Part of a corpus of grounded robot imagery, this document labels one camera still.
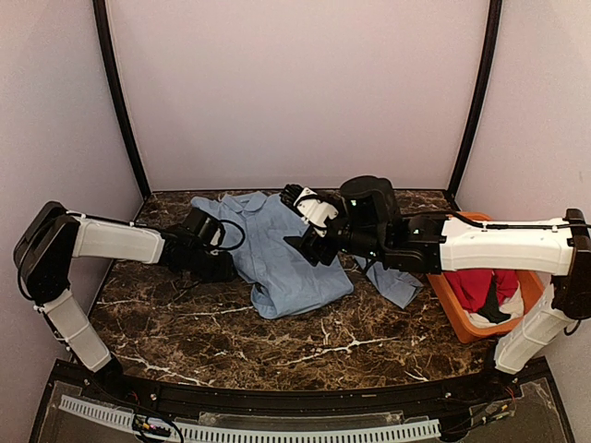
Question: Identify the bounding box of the light blue shirt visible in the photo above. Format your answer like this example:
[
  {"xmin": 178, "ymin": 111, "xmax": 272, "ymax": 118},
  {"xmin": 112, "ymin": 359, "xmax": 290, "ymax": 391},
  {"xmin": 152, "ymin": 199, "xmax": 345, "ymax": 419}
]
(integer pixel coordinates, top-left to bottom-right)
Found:
[{"xmin": 190, "ymin": 191, "xmax": 426, "ymax": 319}]

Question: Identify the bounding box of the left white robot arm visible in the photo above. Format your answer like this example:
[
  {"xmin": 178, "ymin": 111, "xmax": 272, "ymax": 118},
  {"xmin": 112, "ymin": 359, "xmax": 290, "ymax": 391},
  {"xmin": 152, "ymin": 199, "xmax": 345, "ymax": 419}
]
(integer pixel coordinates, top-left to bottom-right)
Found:
[{"xmin": 13, "ymin": 201, "xmax": 237, "ymax": 402}]

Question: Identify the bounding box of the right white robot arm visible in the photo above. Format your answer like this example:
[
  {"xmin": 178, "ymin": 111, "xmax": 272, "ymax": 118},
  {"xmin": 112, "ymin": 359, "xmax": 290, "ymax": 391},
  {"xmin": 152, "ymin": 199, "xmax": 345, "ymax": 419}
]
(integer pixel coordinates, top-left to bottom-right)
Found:
[{"xmin": 280, "ymin": 175, "xmax": 590, "ymax": 401}]

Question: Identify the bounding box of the red garment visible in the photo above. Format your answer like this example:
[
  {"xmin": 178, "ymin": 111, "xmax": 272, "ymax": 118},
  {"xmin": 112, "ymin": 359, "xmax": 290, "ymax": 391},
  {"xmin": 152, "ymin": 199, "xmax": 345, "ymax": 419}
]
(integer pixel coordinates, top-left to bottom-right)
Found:
[{"xmin": 444, "ymin": 269, "xmax": 519, "ymax": 312}]

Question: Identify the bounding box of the white garment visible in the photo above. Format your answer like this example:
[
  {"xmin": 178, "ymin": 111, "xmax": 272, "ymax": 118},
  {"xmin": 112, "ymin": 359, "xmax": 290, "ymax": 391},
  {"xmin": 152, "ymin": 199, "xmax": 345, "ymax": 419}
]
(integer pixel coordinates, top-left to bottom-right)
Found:
[{"xmin": 464, "ymin": 282, "xmax": 525, "ymax": 329}]

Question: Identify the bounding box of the orange plastic basin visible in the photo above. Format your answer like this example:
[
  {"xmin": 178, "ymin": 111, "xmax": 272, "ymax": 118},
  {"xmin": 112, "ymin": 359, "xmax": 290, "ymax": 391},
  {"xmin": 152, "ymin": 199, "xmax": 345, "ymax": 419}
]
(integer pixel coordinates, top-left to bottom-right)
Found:
[{"xmin": 428, "ymin": 216, "xmax": 543, "ymax": 343}]

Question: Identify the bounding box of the white slotted cable duct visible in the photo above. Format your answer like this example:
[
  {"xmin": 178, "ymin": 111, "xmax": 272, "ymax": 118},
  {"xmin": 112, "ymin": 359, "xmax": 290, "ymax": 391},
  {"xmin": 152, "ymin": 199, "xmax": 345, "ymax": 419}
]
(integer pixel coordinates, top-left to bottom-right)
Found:
[{"xmin": 58, "ymin": 395, "xmax": 441, "ymax": 442}]

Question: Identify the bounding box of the black front rail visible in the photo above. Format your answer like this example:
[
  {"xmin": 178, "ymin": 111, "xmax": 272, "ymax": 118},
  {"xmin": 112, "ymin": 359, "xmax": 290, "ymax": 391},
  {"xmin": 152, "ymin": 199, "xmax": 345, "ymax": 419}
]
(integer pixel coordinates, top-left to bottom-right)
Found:
[{"xmin": 50, "ymin": 358, "xmax": 559, "ymax": 418}]

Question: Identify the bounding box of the right black frame post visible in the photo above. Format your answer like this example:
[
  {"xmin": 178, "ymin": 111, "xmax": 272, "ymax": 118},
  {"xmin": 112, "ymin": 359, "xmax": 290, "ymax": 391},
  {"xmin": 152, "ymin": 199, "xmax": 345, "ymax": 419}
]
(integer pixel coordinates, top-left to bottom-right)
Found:
[{"xmin": 443, "ymin": 0, "xmax": 503, "ymax": 210}]

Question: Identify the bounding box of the black frame post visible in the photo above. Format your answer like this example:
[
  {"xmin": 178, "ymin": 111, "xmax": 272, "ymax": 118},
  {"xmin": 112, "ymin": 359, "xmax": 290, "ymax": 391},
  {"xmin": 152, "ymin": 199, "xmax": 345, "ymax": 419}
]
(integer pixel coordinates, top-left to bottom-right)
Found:
[
  {"xmin": 92, "ymin": 0, "xmax": 151, "ymax": 200},
  {"xmin": 443, "ymin": 0, "xmax": 503, "ymax": 210}
]

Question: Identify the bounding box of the left black frame post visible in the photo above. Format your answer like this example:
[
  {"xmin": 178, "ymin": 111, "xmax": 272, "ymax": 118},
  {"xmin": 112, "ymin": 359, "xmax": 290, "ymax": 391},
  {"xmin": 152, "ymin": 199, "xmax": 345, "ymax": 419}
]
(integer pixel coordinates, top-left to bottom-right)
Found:
[{"xmin": 92, "ymin": 0, "xmax": 151, "ymax": 200}]

